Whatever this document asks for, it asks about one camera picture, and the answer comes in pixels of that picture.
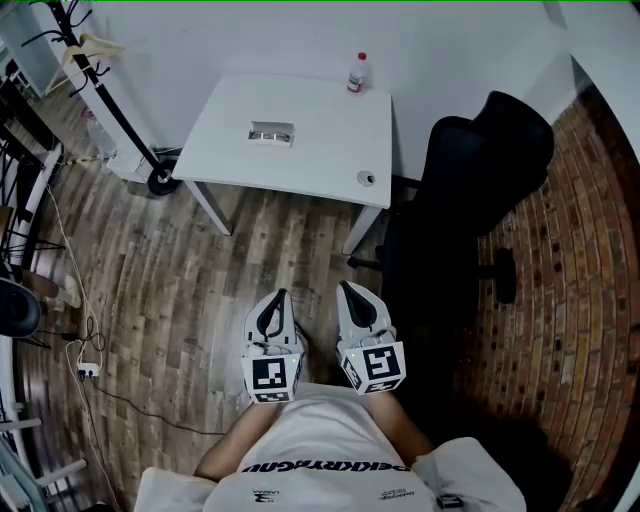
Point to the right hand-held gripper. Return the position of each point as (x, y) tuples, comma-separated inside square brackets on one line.
[(377, 367)]

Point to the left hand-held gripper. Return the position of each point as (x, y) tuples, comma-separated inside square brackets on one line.
[(272, 372)]

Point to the white glasses case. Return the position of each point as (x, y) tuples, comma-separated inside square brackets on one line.
[(272, 142)]

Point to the person's left forearm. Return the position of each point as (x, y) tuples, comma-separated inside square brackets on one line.
[(235, 440)]

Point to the person's right forearm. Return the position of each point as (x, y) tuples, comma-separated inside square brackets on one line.
[(400, 425)]

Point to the clear glasses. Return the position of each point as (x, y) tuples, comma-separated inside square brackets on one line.
[(270, 134)]

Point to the person's white printed shirt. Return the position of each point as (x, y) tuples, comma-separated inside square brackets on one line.
[(325, 450)]

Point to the black office chair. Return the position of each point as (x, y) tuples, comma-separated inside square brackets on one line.
[(480, 165)]

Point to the white power strip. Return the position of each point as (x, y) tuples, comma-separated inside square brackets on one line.
[(88, 371)]

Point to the beige slipper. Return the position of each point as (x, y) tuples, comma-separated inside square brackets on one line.
[(72, 292)]

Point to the white table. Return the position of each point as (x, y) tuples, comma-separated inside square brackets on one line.
[(300, 110)]

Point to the white floor appliance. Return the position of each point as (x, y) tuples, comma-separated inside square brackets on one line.
[(127, 165)]

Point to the clear bottle with red cap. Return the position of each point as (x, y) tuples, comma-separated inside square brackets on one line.
[(358, 75)]

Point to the black coat rack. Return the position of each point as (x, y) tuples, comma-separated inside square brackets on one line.
[(120, 115)]

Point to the black round stool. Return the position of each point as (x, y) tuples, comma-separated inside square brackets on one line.
[(17, 310)]

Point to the beige clothes hanger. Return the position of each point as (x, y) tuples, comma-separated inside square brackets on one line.
[(97, 46)]

